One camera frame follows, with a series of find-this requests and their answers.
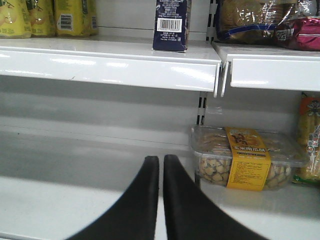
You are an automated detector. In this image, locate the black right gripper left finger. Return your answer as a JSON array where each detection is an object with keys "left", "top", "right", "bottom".
[{"left": 69, "top": 156, "right": 160, "bottom": 240}]

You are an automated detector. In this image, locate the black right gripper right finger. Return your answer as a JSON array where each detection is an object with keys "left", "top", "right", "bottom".
[{"left": 163, "top": 154, "right": 264, "bottom": 240}]

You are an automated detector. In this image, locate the blue chocolate cookie box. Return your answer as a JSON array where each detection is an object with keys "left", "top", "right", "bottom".
[{"left": 152, "top": 0, "right": 192, "bottom": 53}]

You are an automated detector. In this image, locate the clear cookie tub yellow label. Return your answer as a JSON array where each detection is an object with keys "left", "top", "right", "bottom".
[{"left": 189, "top": 125, "right": 307, "bottom": 191}]

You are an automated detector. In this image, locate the orange rice cracker bag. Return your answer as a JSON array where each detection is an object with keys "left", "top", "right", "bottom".
[{"left": 294, "top": 92, "right": 320, "bottom": 185}]

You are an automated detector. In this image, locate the white upper shelf left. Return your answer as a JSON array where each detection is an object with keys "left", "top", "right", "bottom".
[{"left": 0, "top": 35, "right": 222, "bottom": 93}]

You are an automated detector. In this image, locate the white shelf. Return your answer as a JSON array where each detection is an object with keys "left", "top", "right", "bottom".
[
  {"left": 0, "top": 35, "right": 222, "bottom": 93},
  {"left": 212, "top": 42, "right": 320, "bottom": 97}
]

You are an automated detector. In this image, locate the white upper shelf right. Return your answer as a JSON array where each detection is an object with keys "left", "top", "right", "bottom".
[{"left": 212, "top": 42, "right": 320, "bottom": 97}]

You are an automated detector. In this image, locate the yellow grain snack bag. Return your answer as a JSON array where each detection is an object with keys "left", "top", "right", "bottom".
[{"left": 215, "top": 0, "right": 298, "bottom": 45}]

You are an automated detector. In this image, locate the magenta snack bag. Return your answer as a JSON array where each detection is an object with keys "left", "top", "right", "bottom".
[{"left": 274, "top": 16, "right": 320, "bottom": 52}]

